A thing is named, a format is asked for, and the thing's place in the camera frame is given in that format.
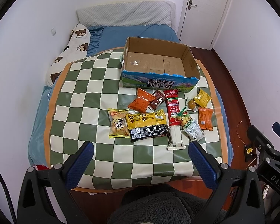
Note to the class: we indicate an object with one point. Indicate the yellow black noodle packet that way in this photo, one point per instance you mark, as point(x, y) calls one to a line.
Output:
point(147, 125)

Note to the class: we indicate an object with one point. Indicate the orange snack packet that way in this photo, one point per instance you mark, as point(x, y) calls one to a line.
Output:
point(142, 101)

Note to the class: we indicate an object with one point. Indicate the door handle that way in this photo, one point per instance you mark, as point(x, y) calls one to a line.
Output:
point(190, 5)

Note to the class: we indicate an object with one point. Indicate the grey fuzzy clothing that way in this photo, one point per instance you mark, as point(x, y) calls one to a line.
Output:
point(157, 204)

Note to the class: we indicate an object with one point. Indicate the orange rice cracker packet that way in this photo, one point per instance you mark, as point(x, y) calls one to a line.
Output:
point(204, 118)

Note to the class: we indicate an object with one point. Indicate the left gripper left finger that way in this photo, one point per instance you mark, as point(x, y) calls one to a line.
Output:
point(34, 205)

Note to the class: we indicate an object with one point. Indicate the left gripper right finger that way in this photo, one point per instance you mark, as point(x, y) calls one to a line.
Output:
point(247, 205)

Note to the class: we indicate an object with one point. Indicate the grey white pillow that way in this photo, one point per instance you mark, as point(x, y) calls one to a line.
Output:
point(129, 13)

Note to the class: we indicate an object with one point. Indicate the bear print pillow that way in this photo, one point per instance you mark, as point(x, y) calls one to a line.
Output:
point(76, 49)

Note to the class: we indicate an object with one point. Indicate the white wafer packet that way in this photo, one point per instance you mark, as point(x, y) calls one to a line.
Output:
point(175, 139)

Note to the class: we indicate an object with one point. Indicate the yellow biscuit snack bag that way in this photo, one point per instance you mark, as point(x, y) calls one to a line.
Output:
point(118, 128)

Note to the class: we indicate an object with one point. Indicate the white door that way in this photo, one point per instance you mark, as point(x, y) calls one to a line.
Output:
point(199, 27)

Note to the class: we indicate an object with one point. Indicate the wall socket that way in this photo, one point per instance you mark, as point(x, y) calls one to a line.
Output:
point(53, 31)

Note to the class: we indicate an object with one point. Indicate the silver snack packet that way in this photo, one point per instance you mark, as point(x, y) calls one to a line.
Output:
point(193, 130)

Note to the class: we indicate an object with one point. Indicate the green white checkered mat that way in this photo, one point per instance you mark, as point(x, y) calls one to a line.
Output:
point(78, 112)

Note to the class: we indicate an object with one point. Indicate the dark red snack packet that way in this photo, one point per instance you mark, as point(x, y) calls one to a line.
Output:
point(159, 99)

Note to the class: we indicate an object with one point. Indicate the cardboard milk box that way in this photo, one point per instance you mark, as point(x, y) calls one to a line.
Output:
point(158, 64)

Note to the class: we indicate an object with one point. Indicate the packaged braised egg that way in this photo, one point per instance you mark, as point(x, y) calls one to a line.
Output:
point(191, 105)

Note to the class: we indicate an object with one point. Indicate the red long snack packet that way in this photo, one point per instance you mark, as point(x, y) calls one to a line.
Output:
point(172, 105)

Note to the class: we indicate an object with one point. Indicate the blue bed sheet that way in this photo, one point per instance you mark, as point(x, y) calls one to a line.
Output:
point(101, 38)

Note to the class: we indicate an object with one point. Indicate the yellow snack packet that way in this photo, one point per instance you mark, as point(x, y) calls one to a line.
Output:
point(202, 98)

